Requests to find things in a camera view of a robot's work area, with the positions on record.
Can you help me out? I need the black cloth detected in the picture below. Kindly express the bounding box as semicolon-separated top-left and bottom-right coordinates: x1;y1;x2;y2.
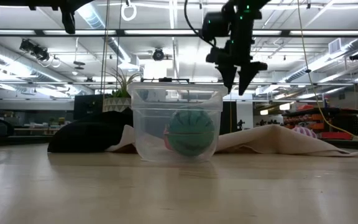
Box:
47;110;135;154

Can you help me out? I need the black clamp on rail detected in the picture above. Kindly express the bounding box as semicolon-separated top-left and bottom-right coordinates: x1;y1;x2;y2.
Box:
140;77;191;85

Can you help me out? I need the black ceiling track light cluster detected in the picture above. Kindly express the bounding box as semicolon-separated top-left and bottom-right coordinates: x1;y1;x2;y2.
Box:
19;38;51;62

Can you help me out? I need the black box speaker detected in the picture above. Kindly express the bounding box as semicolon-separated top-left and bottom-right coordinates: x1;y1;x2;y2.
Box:
73;94;106;121

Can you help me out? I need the beige cloth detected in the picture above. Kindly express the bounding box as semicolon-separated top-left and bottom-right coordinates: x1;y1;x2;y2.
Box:
106;124;358;157

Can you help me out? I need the red storage bin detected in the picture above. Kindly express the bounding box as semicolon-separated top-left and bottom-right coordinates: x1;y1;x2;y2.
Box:
320;131;354;141

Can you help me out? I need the white hanging ring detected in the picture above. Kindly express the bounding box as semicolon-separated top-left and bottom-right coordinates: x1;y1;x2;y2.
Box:
121;0;138;22

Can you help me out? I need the black overhead frame beam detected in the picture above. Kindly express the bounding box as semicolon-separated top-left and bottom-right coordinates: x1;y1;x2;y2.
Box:
0;28;358;38

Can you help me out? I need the green striped melon toy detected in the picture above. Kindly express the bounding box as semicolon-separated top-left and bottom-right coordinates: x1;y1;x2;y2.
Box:
165;106;216;157

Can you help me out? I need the succulent in white geometric pot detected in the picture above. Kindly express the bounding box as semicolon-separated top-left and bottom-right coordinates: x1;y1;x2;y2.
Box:
103;68;142;113

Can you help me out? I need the black upright panel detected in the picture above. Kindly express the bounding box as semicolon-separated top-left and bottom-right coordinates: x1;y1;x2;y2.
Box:
221;101;238;133

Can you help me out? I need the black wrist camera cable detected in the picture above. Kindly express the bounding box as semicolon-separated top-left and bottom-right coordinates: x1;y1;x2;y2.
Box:
183;0;217;48

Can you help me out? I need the pink white striped produce toy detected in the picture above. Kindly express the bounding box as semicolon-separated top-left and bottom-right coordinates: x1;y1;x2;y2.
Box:
292;126;318;139

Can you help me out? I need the clear plastic tupperware container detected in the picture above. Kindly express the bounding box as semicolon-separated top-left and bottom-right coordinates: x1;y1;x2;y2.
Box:
127;82;229;162

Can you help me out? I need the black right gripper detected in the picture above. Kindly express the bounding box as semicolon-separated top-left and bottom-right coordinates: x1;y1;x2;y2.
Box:
206;17;269;96

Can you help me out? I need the dark hanging cable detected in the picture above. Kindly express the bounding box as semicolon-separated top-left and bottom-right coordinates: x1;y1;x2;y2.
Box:
100;0;111;95

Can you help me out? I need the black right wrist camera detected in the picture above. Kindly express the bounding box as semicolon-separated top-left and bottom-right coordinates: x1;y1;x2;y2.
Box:
201;11;230;42

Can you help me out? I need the black round ceiling camera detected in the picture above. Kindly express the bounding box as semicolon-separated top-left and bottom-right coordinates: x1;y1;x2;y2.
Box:
152;47;165;62

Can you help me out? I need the black horizontal frame rail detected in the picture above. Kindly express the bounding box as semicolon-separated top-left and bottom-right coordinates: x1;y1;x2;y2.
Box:
0;81;358;86

